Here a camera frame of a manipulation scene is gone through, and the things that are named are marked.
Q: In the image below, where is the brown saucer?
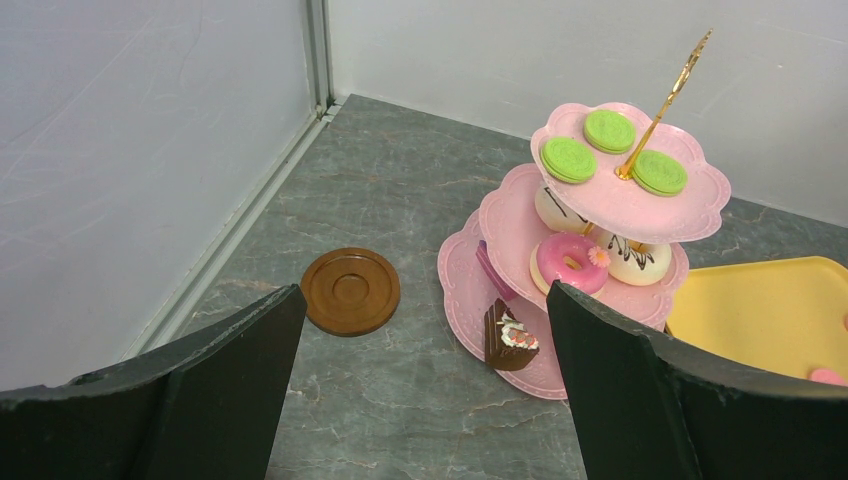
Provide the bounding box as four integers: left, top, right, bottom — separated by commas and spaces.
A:
300, 247, 401, 337

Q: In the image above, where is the pink three-tier cake stand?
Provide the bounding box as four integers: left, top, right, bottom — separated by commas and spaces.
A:
437, 28, 733, 401

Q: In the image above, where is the pink frosted donut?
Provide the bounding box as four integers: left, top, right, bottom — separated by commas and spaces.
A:
530, 232, 611, 297

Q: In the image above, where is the purple cake slice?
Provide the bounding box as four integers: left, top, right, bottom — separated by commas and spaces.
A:
476, 240, 518, 302

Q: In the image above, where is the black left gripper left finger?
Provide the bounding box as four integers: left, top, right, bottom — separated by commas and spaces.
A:
1, 285, 307, 479

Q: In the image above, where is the white chocolate-drizzle donut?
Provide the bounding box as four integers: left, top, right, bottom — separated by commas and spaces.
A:
596, 230, 673, 286
534, 185, 593, 235

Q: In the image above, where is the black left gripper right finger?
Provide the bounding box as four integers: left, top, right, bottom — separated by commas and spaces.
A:
547, 283, 847, 479

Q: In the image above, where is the green macaron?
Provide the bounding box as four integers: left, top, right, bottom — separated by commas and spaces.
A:
540, 137, 597, 184
583, 109, 636, 154
631, 150, 688, 197

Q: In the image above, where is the chocolate cake slice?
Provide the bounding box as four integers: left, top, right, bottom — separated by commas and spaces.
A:
483, 298, 540, 371

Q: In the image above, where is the yellow serving tray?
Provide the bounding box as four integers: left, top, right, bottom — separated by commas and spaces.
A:
666, 256, 847, 381

